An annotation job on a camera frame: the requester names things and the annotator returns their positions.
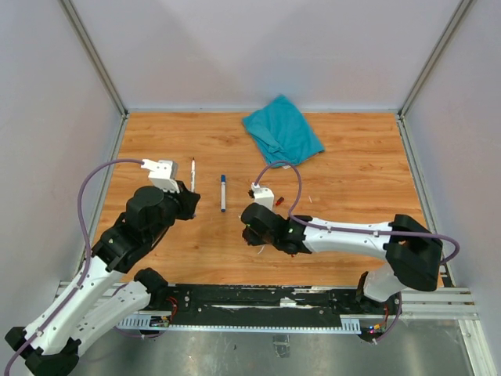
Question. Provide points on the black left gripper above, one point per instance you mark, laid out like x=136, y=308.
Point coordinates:
x=187, y=200

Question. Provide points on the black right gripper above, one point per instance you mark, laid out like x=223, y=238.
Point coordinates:
x=251, y=240

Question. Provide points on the blue white marker pen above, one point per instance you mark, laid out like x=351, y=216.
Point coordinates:
x=223, y=193

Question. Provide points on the purple white marker pen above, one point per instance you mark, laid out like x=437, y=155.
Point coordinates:
x=193, y=175

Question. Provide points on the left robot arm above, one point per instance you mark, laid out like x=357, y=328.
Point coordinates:
x=53, y=343

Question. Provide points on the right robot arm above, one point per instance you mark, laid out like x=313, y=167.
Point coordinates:
x=410, y=253

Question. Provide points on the teal folded cloth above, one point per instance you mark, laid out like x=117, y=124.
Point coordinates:
x=282, y=134

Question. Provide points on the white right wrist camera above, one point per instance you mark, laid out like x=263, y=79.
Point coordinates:
x=262, y=195

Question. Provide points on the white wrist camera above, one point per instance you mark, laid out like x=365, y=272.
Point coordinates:
x=262, y=195
x=162, y=174

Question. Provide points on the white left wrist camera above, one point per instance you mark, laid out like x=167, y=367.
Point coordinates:
x=162, y=174

